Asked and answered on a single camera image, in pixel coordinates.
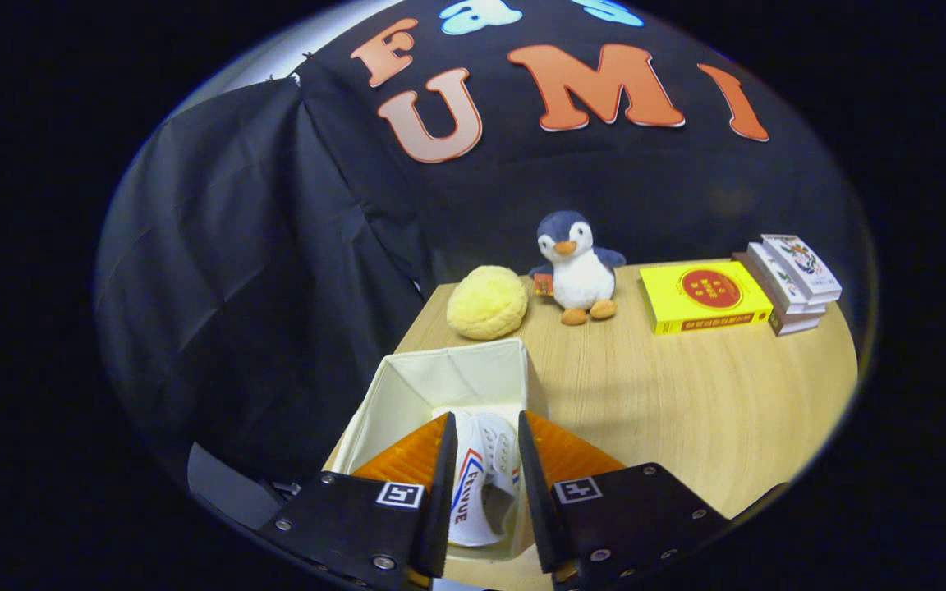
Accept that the white canvas shoe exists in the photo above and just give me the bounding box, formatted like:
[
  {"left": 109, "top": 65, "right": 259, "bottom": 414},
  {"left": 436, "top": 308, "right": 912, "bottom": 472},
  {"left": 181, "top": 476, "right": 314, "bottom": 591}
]
[{"left": 448, "top": 412, "right": 521, "bottom": 549}]

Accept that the plush penguin toy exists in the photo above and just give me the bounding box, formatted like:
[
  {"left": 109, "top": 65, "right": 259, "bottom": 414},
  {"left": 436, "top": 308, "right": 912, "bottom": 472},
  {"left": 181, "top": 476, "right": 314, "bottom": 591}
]
[{"left": 528, "top": 210, "right": 628, "bottom": 328}]

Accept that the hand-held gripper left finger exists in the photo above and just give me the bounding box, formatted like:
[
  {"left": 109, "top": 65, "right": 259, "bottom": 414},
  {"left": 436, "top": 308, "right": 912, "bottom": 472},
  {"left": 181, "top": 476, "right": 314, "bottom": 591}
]
[{"left": 257, "top": 412, "right": 460, "bottom": 591}]

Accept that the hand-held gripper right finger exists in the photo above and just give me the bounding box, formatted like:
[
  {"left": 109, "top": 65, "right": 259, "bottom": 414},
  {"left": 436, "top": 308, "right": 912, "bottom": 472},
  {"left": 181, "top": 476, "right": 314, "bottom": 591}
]
[{"left": 517, "top": 410, "right": 730, "bottom": 589}]

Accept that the black backdrop cloth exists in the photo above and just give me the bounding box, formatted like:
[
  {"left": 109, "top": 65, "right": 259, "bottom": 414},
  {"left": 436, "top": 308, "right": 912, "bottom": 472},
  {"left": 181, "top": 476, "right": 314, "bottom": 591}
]
[{"left": 95, "top": 0, "right": 878, "bottom": 493}]

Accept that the beige fabric storage box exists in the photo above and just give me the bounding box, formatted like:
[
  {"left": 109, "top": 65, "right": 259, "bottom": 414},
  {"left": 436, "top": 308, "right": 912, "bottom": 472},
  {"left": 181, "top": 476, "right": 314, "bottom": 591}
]
[{"left": 331, "top": 337, "right": 549, "bottom": 569}]

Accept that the yellow round plush toy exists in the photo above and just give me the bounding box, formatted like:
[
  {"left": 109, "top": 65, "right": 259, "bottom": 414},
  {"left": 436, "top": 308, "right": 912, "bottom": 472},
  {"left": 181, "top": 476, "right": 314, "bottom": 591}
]
[{"left": 446, "top": 264, "right": 530, "bottom": 342}]

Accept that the yellow book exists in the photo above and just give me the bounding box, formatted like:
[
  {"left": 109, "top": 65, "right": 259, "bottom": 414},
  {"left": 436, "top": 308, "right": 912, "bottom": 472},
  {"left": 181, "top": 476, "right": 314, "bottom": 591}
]
[{"left": 638, "top": 259, "right": 775, "bottom": 337}]

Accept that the white illustrated cover book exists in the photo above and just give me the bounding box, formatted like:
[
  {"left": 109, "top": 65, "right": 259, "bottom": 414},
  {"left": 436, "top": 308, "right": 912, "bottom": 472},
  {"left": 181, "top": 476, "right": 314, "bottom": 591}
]
[{"left": 760, "top": 233, "right": 844, "bottom": 305}]

